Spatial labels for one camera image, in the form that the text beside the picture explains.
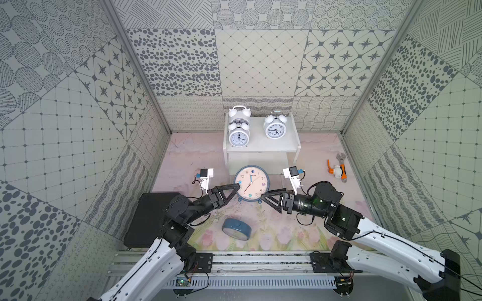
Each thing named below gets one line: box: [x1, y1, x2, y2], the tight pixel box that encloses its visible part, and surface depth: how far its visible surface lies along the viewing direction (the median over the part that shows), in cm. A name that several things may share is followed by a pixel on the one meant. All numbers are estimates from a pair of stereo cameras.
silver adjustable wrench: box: [331, 152, 348, 184], surface depth 102 cm
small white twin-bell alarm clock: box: [227, 117, 250, 148], surface depth 67 cm
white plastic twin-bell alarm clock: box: [228, 105, 252, 121], surface depth 71 cm
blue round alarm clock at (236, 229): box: [221, 218, 252, 241], surface depth 75 cm
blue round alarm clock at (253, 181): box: [234, 164, 271, 204], surface depth 64 cm
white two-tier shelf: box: [222, 112, 302, 175], surface depth 72 cm
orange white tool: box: [326, 159, 348, 182], surface depth 103 cm
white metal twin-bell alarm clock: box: [263, 110, 288, 140], surface depth 70 cm
